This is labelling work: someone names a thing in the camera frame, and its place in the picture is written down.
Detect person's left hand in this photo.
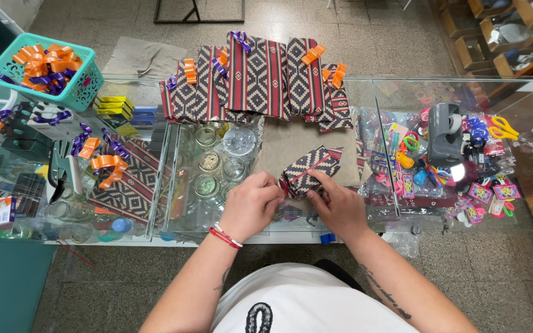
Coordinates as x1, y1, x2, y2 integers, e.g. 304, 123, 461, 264
218, 171, 287, 242

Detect person's right hand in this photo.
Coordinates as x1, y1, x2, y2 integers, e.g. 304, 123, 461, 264
305, 169, 374, 244

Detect patterned gift box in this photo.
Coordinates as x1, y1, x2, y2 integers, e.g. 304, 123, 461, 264
279, 145, 344, 200

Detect group of glass jars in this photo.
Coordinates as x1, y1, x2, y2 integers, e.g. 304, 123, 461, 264
191, 121, 259, 209

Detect brown kraft paper sheet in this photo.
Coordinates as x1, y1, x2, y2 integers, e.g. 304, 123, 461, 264
254, 116, 374, 213

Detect heap of colourful toys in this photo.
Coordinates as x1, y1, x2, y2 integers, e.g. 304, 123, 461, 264
358, 107, 523, 228

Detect white printed t-shirt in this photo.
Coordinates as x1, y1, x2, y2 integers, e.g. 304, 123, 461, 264
210, 262, 421, 333

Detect small patterned paper gift bag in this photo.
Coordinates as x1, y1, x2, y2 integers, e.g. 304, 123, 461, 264
159, 60, 199, 124
316, 64, 354, 134

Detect patterned wrapping paper sheet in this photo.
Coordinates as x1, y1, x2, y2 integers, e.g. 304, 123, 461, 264
86, 137, 173, 225

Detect medium patterned paper gift bag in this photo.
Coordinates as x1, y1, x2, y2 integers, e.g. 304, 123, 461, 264
286, 37, 326, 117
193, 45, 231, 124

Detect grey tape dispenser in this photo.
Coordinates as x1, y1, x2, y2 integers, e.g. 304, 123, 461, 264
427, 102, 465, 168

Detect large patterned paper gift bag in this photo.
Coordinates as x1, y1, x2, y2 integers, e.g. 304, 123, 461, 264
224, 32, 292, 121

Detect large orange ribbon bow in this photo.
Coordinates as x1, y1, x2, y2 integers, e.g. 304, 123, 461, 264
90, 154, 129, 190

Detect glass display counter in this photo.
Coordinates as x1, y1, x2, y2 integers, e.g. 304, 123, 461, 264
0, 75, 533, 247

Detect stack of yellow boxes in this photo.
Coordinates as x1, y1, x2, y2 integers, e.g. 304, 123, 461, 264
93, 95, 136, 126

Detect yellow scissors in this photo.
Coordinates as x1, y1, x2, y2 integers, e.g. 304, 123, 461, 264
488, 116, 520, 141

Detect grey floor cloth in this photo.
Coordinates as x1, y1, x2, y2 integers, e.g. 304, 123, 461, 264
101, 36, 188, 80

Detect black stapler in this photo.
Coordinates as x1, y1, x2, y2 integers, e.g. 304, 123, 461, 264
47, 140, 83, 205

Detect teal plastic basket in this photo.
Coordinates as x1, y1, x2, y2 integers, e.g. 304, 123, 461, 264
0, 32, 105, 113

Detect white box with purple bow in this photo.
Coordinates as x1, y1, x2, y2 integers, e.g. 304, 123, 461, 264
26, 103, 82, 141

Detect wooden shelf unit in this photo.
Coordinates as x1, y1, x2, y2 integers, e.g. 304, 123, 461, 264
428, 0, 533, 79

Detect small white carton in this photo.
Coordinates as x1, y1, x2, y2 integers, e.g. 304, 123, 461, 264
0, 195, 18, 227

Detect heap of orange purple bows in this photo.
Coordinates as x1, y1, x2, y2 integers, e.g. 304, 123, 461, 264
0, 43, 83, 96

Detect red and white bracelet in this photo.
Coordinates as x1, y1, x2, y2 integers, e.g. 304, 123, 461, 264
208, 222, 244, 250

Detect black metal frame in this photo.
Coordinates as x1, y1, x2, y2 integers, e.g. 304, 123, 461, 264
154, 0, 246, 24

